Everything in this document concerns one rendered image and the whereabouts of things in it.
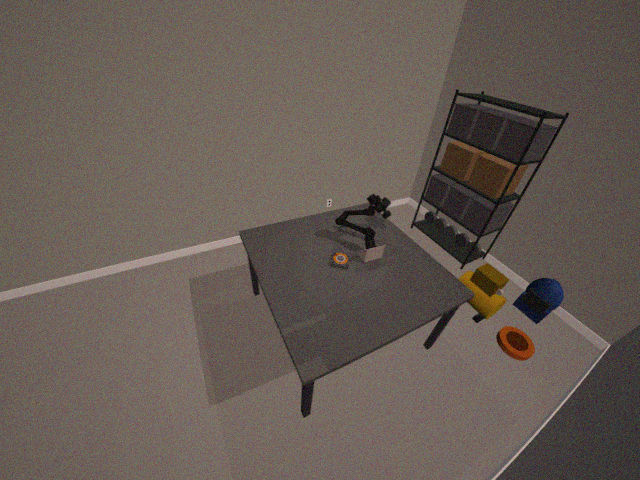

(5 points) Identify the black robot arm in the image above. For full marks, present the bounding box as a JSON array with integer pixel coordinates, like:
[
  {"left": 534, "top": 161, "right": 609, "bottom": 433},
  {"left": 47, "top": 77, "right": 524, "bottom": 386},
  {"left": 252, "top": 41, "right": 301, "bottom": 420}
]
[{"left": 335, "top": 193, "right": 391, "bottom": 249}]

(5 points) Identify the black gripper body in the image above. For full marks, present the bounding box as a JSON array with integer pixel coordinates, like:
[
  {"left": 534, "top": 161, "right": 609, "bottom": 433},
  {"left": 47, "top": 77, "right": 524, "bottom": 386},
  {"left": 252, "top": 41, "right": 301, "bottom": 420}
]
[{"left": 377, "top": 195, "right": 391, "bottom": 219}]

